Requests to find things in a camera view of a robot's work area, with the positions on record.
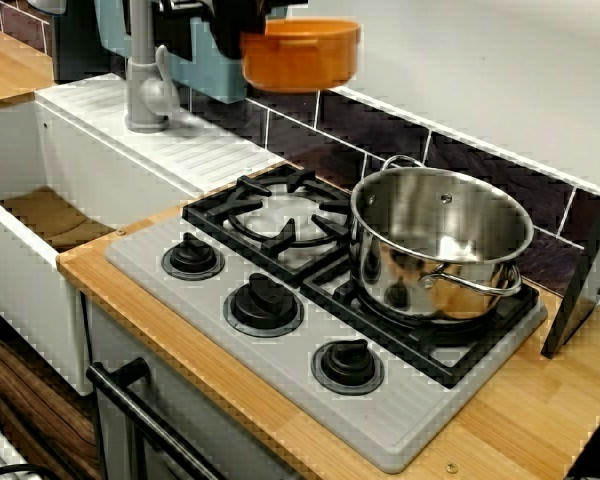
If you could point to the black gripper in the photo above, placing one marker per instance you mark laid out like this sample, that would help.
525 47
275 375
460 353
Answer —
260 6

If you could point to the orange plastic pot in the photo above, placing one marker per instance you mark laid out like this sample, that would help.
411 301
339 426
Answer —
300 55

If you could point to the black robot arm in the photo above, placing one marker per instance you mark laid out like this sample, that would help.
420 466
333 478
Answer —
180 27

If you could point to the black stove knob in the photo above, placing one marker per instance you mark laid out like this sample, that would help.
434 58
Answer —
192 257
262 305
347 367

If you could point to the stainless steel pot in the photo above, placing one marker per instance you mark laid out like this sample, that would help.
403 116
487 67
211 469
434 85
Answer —
430 260

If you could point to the grey stove top plate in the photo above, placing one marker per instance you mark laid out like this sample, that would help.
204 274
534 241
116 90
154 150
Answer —
380 425

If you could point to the teal box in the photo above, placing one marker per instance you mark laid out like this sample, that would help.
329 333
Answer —
207 75

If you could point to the grey toy faucet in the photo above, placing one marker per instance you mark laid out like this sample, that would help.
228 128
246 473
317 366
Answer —
142 80

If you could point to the white sink basin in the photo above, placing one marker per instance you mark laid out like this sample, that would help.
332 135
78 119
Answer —
105 150

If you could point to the black burner grate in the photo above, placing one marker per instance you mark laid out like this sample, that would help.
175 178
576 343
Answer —
430 355
215 212

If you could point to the white backsplash ledge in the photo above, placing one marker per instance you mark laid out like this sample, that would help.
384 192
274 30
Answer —
480 135

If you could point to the dark tile backsplash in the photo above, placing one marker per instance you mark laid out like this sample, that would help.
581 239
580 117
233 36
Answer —
480 160

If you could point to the grey oven door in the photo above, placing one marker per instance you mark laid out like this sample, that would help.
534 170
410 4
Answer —
190 415

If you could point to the dark grey side panel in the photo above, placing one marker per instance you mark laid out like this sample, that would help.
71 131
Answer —
587 270

